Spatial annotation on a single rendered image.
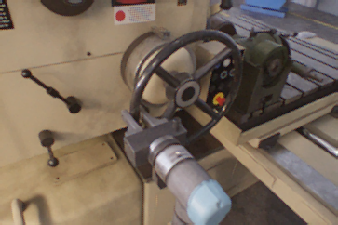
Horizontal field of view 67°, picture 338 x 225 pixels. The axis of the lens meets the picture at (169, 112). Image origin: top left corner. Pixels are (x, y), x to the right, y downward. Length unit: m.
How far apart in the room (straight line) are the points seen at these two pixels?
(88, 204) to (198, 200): 0.92
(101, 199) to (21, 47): 0.83
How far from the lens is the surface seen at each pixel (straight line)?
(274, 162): 1.46
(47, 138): 0.84
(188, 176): 0.47
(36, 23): 0.72
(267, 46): 1.18
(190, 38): 0.61
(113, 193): 1.33
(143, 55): 0.74
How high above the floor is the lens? 1.68
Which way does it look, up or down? 37 degrees down
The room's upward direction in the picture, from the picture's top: 5 degrees clockwise
